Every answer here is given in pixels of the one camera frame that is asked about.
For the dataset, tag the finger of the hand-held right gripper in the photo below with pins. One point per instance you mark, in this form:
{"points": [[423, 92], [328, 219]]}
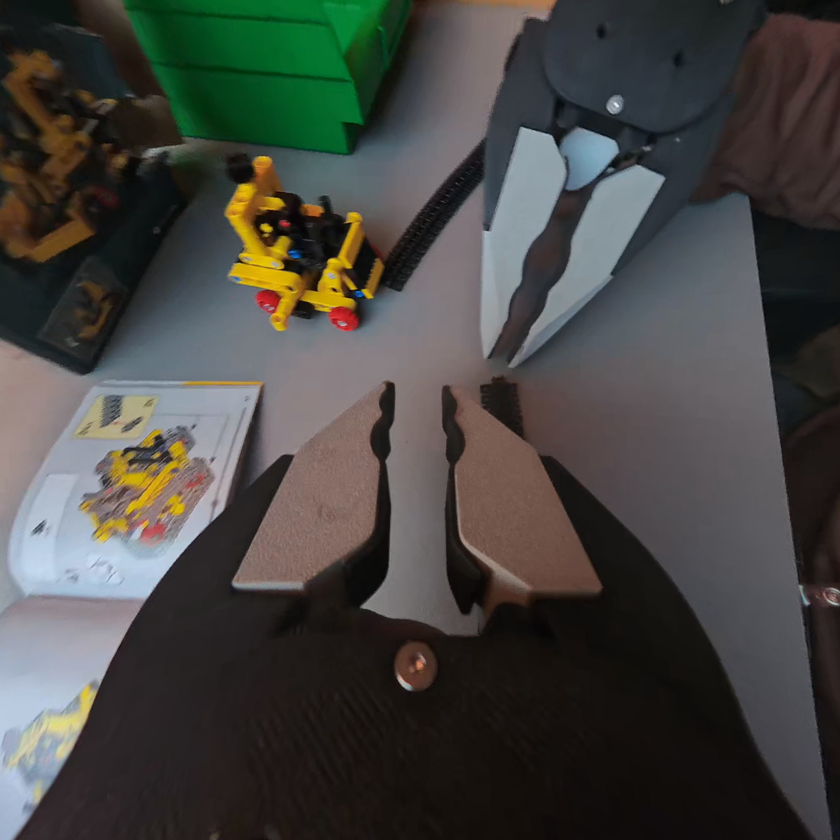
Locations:
{"points": [[518, 216], [610, 229]]}

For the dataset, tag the dark cardboard lego box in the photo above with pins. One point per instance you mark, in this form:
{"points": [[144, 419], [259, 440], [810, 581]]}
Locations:
{"points": [[52, 262]]}

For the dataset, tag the black lego track strip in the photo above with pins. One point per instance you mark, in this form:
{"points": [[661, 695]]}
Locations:
{"points": [[502, 403], [433, 216]]}

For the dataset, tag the green plastic bin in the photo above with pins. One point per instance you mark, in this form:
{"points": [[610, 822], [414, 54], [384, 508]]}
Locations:
{"points": [[262, 79]]}

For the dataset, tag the yellow lego bulldozer model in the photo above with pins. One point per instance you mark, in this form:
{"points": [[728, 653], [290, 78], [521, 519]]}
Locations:
{"points": [[262, 262]]}

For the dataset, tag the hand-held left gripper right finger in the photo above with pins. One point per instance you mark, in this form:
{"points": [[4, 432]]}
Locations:
{"points": [[518, 518]]}

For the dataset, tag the lego instruction booklet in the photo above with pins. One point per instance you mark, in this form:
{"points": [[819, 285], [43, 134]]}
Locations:
{"points": [[52, 544]]}

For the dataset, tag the person's torso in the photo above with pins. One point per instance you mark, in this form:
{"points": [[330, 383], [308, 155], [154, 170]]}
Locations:
{"points": [[820, 689]]}

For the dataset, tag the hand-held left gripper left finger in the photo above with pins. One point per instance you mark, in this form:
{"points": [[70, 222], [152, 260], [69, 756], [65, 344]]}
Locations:
{"points": [[315, 518]]}

